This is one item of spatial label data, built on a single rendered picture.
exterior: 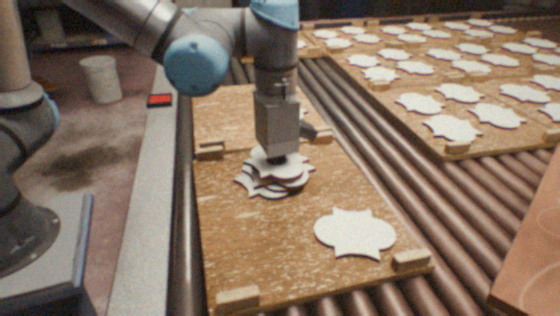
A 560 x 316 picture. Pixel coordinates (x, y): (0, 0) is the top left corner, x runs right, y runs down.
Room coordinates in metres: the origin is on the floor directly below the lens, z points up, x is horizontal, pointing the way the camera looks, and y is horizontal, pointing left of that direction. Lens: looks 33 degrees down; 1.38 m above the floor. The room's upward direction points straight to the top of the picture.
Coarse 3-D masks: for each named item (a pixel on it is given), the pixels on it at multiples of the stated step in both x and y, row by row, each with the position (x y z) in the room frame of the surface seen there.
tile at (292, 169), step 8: (256, 152) 0.63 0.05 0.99; (264, 152) 0.63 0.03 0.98; (248, 160) 0.59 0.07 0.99; (256, 160) 0.59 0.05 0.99; (264, 160) 0.60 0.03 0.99; (288, 160) 0.59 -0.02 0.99; (296, 160) 0.60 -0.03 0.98; (304, 160) 0.60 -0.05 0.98; (256, 168) 0.57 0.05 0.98; (264, 168) 0.57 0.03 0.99; (272, 168) 0.57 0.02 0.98; (280, 168) 0.57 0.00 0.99; (288, 168) 0.57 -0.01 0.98; (296, 168) 0.57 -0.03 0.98; (264, 176) 0.54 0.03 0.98; (272, 176) 0.55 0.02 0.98; (280, 176) 0.54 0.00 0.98; (288, 176) 0.54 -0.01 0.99; (296, 176) 0.54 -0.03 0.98
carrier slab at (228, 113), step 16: (208, 96) 1.04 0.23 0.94; (224, 96) 1.04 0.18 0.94; (240, 96) 1.04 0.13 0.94; (304, 96) 1.04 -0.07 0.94; (208, 112) 0.92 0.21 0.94; (224, 112) 0.92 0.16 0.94; (240, 112) 0.92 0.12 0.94; (208, 128) 0.82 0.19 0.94; (224, 128) 0.82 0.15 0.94; (240, 128) 0.82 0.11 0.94; (240, 144) 0.74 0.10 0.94; (256, 144) 0.74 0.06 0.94
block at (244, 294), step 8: (240, 288) 0.31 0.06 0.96; (248, 288) 0.31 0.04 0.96; (256, 288) 0.31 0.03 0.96; (216, 296) 0.30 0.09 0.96; (224, 296) 0.30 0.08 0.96; (232, 296) 0.30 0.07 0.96; (240, 296) 0.30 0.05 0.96; (248, 296) 0.30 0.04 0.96; (256, 296) 0.30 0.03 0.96; (224, 304) 0.29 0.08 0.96; (232, 304) 0.29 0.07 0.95; (240, 304) 0.29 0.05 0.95; (248, 304) 0.30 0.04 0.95; (256, 304) 0.30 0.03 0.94; (224, 312) 0.29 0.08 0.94
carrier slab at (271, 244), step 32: (192, 160) 0.67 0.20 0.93; (224, 160) 0.67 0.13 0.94; (320, 160) 0.67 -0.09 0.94; (224, 192) 0.55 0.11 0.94; (320, 192) 0.55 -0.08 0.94; (352, 192) 0.55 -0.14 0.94; (224, 224) 0.46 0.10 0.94; (256, 224) 0.46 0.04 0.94; (288, 224) 0.46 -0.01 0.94; (224, 256) 0.39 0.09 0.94; (256, 256) 0.39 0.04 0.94; (288, 256) 0.39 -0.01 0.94; (320, 256) 0.39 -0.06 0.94; (352, 256) 0.39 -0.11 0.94; (384, 256) 0.39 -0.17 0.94; (224, 288) 0.33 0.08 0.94; (288, 288) 0.33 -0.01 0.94; (320, 288) 0.33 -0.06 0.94; (352, 288) 0.34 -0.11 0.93
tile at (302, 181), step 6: (252, 168) 0.60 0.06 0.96; (306, 168) 0.59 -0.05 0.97; (312, 168) 0.59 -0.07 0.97; (306, 174) 0.57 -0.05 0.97; (270, 180) 0.55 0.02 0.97; (276, 180) 0.55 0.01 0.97; (294, 180) 0.55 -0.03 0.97; (300, 180) 0.55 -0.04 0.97; (306, 180) 0.55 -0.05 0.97; (282, 186) 0.54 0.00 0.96; (288, 186) 0.54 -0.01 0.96; (294, 186) 0.54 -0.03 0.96; (300, 186) 0.54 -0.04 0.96
